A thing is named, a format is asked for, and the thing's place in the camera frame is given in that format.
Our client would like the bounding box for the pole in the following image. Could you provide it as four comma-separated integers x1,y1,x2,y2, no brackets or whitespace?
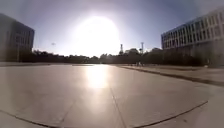
140,41,145,55

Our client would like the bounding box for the dark building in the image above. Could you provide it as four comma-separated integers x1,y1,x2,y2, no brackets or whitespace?
0,13,36,63

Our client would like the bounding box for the row of dark trees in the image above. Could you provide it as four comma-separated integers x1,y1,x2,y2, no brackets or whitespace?
19,47,204,67

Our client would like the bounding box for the tall tower mast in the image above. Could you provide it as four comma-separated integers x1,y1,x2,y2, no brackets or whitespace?
119,43,124,55

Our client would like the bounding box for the pale paved plaza ground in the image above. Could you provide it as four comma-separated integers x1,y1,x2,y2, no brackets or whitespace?
0,63,224,128

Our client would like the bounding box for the pale multi-storey building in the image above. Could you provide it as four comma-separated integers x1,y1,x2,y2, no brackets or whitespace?
160,8,224,66

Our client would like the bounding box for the raised pale pavement strip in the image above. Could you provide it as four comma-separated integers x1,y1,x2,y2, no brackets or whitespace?
117,64,224,87

